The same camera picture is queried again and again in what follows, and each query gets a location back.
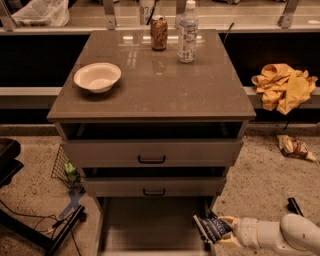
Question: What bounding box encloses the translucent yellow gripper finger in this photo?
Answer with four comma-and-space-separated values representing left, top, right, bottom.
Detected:
218, 233, 241, 248
219, 216, 240, 228

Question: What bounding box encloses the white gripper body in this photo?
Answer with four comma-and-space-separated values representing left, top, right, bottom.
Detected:
234, 218, 259, 248

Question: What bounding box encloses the brown snack wrapper on floor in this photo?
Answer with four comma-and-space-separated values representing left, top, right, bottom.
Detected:
277, 135, 318, 163

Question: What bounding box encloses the white plastic bag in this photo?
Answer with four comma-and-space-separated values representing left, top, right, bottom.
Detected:
12, 0, 70, 27

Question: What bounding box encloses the grey drawer cabinet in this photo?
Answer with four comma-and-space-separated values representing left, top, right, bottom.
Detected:
46, 29, 257, 256

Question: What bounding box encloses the black metal leg right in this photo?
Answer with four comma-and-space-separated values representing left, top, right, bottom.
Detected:
287, 197, 303, 216

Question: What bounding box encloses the middle grey drawer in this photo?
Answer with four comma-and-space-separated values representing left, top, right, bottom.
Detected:
82, 177, 225, 197

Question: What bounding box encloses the white paper bowl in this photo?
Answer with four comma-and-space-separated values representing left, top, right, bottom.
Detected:
73, 63, 122, 93

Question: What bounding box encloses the black floor cable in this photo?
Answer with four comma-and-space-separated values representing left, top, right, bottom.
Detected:
0, 199, 83, 256

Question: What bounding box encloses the white cup with digits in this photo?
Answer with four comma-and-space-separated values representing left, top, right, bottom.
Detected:
139, 0, 156, 25

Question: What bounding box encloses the black chair base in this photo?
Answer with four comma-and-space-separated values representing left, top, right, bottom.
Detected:
0, 138, 23, 187

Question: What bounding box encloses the wire mesh basket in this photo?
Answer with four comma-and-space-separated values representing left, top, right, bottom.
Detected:
51, 146, 81, 189

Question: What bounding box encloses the clear plastic water bottle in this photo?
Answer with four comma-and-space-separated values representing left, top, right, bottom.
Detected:
177, 0, 199, 63

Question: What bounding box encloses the green object in basket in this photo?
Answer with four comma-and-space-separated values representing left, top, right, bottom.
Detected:
65, 161, 77, 182

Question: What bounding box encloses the blue chip bag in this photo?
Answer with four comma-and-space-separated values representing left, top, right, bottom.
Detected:
193, 215, 232, 244

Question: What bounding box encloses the top grey drawer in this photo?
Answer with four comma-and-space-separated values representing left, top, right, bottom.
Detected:
62, 139, 243, 168

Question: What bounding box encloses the bottom grey open drawer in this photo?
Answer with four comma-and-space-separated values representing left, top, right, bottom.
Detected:
96, 197, 216, 256

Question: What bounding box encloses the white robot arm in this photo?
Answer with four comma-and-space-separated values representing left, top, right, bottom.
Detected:
219, 214, 320, 256

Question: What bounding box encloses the yellow crumpled cloth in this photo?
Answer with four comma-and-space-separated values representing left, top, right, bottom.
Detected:
251, 63, 318, 115

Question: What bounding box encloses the black metal stand leg left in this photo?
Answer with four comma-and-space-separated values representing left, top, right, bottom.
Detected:
0, 205, 85, 256

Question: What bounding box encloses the orange soda can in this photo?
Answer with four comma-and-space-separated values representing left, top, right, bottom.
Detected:
150, 15, 168, 51

